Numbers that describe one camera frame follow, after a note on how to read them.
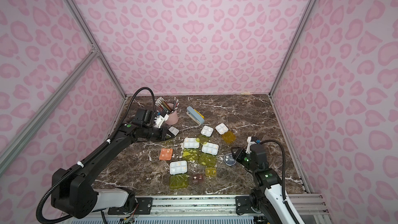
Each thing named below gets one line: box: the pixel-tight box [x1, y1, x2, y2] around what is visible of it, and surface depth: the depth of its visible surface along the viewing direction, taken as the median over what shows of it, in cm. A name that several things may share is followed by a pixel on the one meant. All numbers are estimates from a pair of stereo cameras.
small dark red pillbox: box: [192, 174, 204, 184], surface depth 83 cm
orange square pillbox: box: [159, 147, 174, 161], surface depth 90 cm
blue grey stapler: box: [186, 105, 205, 125], surface depth 106 cm
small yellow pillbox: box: [205, 166, 217, 177], surface depth 84 cm
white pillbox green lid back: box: [195, 125, 215, 145], surface depth 100 cm
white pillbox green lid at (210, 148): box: [201, 141, 220, 156], surface depth 93 cm
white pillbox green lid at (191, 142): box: [183, 137, 201, 149], surface depth 95 cm
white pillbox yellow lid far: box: [215, 122, 237, 145], surface depth 100 cm
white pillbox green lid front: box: [168, 160, 189, 190], surface depth 84 cm
